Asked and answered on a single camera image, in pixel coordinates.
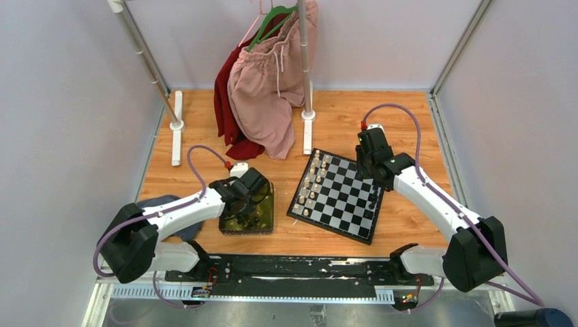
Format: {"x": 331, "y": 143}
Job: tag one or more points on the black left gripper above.
{"x": 250, "y": 202}

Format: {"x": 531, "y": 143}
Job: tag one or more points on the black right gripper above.
{"x": 362, "y": 172}

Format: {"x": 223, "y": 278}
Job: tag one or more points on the black chess piece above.
{"x": 375, "y": 194}
{"x": 371, "y": 203}

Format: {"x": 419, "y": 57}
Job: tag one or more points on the black and white chessboard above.
{"x": 340, "y": 205}

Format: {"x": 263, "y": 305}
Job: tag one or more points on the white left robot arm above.
{"x": 134, "y": 243}

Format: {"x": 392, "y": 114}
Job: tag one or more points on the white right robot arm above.
{"x": 476, "y": 251}

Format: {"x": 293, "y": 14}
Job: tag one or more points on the black chess pieces pile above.
{"x": 254, "y": 220}

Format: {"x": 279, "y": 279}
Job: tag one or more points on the gold metal tin tray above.
{"x": 228, "y": 225}

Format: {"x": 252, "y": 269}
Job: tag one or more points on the dark red garment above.
{"x": 240, "y": 147}

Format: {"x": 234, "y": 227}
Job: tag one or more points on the grey blue cloth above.
{"x": 187, "y": 234}

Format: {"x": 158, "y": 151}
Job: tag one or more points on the white clothes rack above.
{"x": 174, "y": 113}

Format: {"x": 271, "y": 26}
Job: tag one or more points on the pink shorts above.
{"x": 265, "y": 84}

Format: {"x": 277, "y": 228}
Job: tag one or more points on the pink clothes hanger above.
{"x": 250, "y": 35}

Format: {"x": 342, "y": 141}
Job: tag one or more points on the dark blue cylinder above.
{"x": 544, "y": 317}

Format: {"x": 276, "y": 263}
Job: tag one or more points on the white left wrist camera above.
{"x": 239, "y": 169}

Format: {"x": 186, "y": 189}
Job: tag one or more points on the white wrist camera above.
{"x": 239, "y": 169}
{"x": 376, "y": 126}

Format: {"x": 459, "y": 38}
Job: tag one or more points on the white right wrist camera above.
{"x": 376, "y": 126}

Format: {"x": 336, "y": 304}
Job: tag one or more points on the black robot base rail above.
{"x": 282, "y": 278}

